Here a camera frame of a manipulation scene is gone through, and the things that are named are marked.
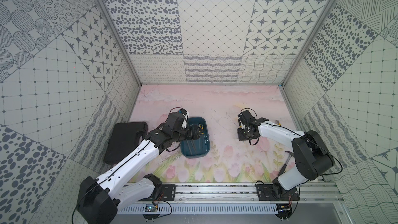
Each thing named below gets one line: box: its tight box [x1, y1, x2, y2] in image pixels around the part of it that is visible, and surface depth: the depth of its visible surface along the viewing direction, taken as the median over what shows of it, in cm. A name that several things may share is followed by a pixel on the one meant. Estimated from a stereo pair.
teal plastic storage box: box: [180, 116, 211, 159], surface depth 90 cm
